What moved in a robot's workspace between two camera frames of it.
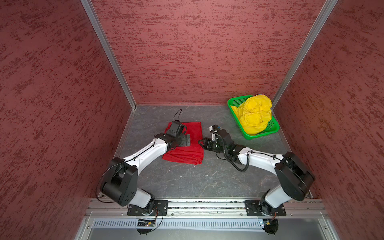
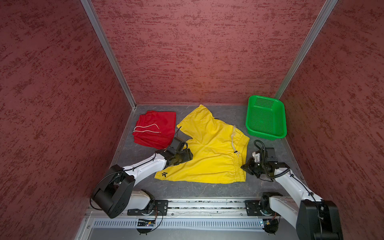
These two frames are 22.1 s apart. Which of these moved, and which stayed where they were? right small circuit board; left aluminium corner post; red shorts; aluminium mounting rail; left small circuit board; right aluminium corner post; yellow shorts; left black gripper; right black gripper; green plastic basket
Moved: right black gripper; green plastic basket; left black gripper; red shorts; yellow shorts
Stayed: right aluminium corner post; left small circuit board; right small circuit board; aluminium mounting rail; left aluminium corner post
